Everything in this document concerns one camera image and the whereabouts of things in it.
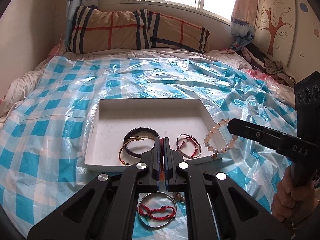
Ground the brown tree wall sticker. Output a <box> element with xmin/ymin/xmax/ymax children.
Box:
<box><xmin>259</xmin><ymin>0</ymin><xmax>294</xmax><ymax>57</ymax></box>

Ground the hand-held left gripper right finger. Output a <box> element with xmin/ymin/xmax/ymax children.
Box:
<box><xmin>164</xmin><ymin>137</ymin><xmax>292</xmax><ymax>240</ymax></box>

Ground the dark braided bangle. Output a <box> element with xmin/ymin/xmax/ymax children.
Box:
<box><xmin>124</xmin><ymin>127</ymin><xmax>160</xmax><ymax>158</ymax></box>

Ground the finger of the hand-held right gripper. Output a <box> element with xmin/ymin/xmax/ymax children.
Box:
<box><xmin>227</xmin><ymin>118</ymin><xmax>283</xmax><ymax>151</ymax></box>

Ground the person's right hand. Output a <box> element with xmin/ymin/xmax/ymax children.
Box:
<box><xmin>271</xmin><ymin>166</ymin><xmax>320</xmax><ymax>228</ymax></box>

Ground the gold wire bracelet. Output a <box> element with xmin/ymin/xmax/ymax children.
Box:
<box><xmin>118</xmin><ymin>136</ymin><xmax>150</xmax><ymax>166</ymax></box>

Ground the blue checkered plastic sheet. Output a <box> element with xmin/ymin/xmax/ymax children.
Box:
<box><xmin>0</xmin><ymin>55</ymin><xmax>300</xmax><ymax>240</ymax></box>

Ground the red braided bracelet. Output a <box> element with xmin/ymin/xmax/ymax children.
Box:
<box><xmin>160</xmin><ymin>137</ymin><xmax>167</xmax><ymax>181</ymax></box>

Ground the pink bead bracelet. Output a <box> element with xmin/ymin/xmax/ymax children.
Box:
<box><xmin>204</xmin><ymin>119</ymin><xmax>239</xmax><ymax>159</ymax></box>

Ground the beige plaid pillow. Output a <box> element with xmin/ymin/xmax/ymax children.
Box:
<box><xmin>67</xmin><ymin>5</ymin><xmax>153</xmax><ymax>54</ymax></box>
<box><xmin>134</xmin><ymin>9</ymin><xmax>210</xmax><ymax>54</ymax></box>

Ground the white cardboard box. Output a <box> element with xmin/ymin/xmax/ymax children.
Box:
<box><xmin>84</xmin><ymin>99</ymin><xmax>223</xmax><ymax>173</ymax></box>

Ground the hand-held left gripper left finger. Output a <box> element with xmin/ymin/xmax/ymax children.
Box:
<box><xmin>27</xmin><ymin>137</ymin><xmax>161</xmax><ymax>240</ymax></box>

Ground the red cord pearl bracelet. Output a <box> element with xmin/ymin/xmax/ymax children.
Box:
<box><xmin>183</xmin><ymin>136</ymin><xmax>201</xmax><ymax>156</ymax></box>

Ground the pink patterned cloth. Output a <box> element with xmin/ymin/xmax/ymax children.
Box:
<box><xmin>246</xmin><ymin>69</ymin><xmax>268</xmax><ymax>81</ymax></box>

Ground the pile of dark clothes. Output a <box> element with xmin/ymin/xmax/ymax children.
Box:
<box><xmin>236</xmin><ymin>42</ymin><xmax>297</xmax><ymax>86</ymax></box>

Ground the red knotted cord bracelet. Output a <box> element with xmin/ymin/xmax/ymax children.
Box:
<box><xmin>137</xmin><ymin>204</ymin><xmax>175</xmax><ymax>222</ymax></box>

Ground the clear plastic bag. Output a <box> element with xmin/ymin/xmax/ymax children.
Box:
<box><xmin>266</xmin><ymin>80</ymin><xmax>298</xmax><ymax>106</ymax></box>

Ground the thin silver bangle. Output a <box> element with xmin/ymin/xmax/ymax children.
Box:
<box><xmin>137</xmin><ymin>191</ymin><xmax>178</xmax><ymax>228</ymax></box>

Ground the wide silver bangle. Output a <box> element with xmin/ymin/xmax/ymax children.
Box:
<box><xmin>176</xmin><ymin>134</ymin><xmax>202</xmax><ymax>159</ymax></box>

